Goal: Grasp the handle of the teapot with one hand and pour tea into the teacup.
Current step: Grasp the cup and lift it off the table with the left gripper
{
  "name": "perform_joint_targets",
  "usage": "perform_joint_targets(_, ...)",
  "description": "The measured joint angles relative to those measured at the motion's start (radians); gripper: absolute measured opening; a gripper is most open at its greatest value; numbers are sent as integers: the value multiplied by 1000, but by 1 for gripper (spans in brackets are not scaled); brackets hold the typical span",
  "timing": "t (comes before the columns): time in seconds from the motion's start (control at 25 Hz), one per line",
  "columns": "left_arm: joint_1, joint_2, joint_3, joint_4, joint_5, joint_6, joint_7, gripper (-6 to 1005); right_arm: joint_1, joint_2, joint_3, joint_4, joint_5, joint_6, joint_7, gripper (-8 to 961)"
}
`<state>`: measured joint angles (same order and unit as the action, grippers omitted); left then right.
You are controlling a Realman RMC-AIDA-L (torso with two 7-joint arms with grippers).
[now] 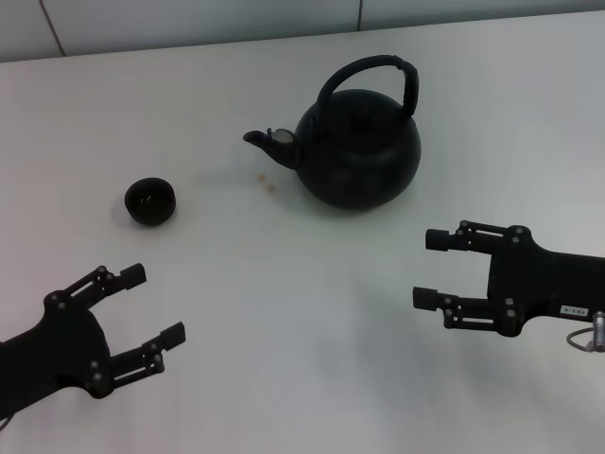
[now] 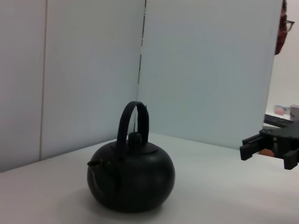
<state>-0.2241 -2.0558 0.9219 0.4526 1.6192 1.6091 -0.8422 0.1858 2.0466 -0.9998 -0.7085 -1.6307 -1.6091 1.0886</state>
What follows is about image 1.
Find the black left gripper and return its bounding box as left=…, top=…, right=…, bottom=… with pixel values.
left=0, top=262, right=187, bottom=418

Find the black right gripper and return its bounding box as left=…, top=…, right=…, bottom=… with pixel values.
left=412, top=219, right=605, bottom=340

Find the small black teacup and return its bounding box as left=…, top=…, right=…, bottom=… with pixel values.
left=124, top=176, right=180, bottom=227

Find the black round teapot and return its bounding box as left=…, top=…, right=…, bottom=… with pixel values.
left=242, top=54, right=424, bottom=215

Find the right gripper cable with plug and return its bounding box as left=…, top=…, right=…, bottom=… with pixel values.
left=565, top=309, right=605, bottom=355

